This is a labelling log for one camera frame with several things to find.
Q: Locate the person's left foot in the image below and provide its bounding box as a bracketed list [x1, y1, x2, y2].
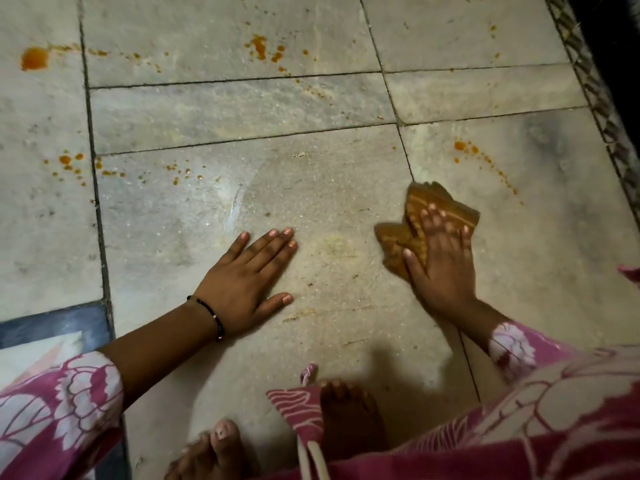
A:
[164, 420, 252, 480]

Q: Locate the person's left hand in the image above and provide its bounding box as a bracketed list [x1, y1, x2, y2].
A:
[192, 227, 299, 340]

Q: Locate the dark mat with patterned edge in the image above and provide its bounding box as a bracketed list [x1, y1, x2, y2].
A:
[543, 0, 640, 231]

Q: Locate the person's right foot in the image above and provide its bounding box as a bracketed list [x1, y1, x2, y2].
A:
[318, 379, 390, 461]

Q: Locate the pale white fabric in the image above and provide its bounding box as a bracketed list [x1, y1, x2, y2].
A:
[0, 331, 84, 391]

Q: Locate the person's left forearm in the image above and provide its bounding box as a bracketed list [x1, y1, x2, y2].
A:
[97, 300, 222, 410]

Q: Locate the black bead bracelet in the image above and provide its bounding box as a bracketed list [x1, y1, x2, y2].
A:
[186, 295, 225, 342]

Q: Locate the person's foot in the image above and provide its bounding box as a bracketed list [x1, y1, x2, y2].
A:
[164, 420, 252, 480]
[318, 379, 390, 461]

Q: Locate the brown stained cleaning cloth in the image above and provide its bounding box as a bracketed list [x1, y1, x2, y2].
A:
[374, 181, 481, 283]

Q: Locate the pink floral garment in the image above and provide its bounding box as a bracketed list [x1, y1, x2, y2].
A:
[0, 265, 640, 480]

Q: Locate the person's right hand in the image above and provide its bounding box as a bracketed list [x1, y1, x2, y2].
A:
[402, 204, 478, 321]

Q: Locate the person's right forearm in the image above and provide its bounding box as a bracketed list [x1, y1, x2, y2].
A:
[440, 297, 512, 356]

